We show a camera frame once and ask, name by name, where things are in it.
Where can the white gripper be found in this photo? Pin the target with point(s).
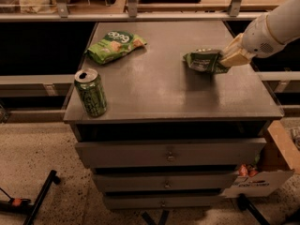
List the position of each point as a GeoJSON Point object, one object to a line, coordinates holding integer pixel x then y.
{"type": "Point", "coordinates": [258, 38]}

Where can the green jalapeno chip bag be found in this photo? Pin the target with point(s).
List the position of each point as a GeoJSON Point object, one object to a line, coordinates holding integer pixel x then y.
{"type": "Point", "coordinates": [205, 61]}

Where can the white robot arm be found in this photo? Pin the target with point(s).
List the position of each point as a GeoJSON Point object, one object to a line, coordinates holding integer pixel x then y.
{"type": "Point", "coordinates": [284, 22]}

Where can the light green chip bag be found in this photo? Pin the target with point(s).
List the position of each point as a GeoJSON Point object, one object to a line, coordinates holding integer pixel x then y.
{"type": "Point", "coordinates": [114, 45]}

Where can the green soda can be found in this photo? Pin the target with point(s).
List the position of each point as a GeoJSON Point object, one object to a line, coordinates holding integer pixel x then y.
{"type": "Point", "coordinates": [90, 90]}

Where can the top grey drawer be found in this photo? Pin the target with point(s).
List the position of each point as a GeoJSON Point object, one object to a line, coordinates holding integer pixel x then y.
{"type": "Point", "coordinates": [169, 153]}

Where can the grey drawer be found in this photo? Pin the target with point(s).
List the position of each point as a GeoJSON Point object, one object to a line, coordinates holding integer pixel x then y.
{"type": "Point", "coordinates": [115, 203]}
{"type": "Point", "coordinates": [125, 182]}
{"type": "Point", "coordinates": [169, 153]}

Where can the grey drawer cabinet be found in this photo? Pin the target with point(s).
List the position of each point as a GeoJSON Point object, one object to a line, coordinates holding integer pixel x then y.
{"type": "Point", "coordinates": [152, 95]}

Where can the cardboard box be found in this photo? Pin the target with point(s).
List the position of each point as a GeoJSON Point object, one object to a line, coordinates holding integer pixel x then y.
{"type": "Point", "coordinates": [279, 161]}

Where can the red snack packet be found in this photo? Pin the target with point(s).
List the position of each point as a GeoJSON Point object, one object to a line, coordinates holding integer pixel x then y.
{"type": "Point", "coordinates": [247, 170]}

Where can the black right stand leg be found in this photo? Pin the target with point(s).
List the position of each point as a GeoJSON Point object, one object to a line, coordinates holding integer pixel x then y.
{"type": "Point", "coordinates": [245, 204]}

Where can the middle grey drawer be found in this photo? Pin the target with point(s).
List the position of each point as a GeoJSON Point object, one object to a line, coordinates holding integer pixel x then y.
{"type": "Point", "coordinates": [125, 182]}

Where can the bottom grey drawer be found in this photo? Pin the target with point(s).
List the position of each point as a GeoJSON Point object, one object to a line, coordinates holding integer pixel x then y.
{"type": "Point", "coordinates": [115, 203]}

